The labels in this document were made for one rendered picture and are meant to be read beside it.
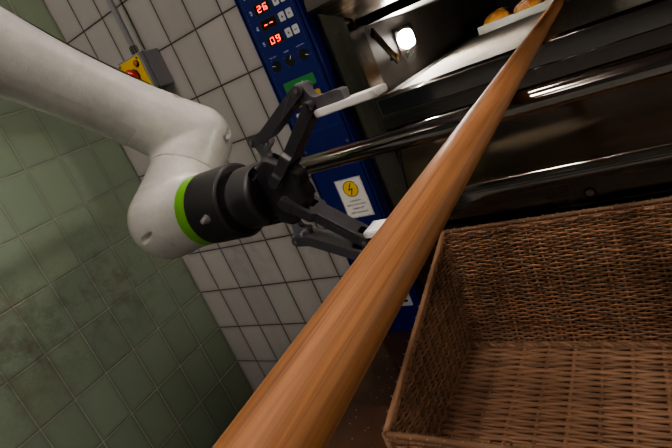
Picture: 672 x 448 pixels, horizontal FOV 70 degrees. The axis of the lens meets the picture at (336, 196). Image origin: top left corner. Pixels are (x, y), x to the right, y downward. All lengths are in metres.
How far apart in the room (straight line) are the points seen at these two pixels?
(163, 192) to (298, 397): 0.50
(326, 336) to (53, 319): 1.36
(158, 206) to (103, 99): 0.16
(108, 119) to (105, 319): 0.97
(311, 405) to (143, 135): 0.57
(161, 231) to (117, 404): 1.04
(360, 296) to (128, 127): 0.54
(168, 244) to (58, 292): 0.90
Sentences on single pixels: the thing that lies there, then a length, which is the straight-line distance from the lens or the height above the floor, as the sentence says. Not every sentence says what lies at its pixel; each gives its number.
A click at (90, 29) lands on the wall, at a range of 1.62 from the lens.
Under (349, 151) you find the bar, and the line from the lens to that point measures 0.71.
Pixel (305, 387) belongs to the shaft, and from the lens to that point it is 0.17.
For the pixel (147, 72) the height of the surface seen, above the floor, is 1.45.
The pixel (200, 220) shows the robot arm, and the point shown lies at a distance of 0.57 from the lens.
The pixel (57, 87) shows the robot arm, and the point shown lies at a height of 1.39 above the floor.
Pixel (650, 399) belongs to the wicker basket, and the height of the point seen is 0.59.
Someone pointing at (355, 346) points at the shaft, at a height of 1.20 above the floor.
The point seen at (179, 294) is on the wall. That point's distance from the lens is 1.72.
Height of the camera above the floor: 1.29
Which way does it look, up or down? 15 degrees down
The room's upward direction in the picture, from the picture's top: 23 degrees counter-clockwise
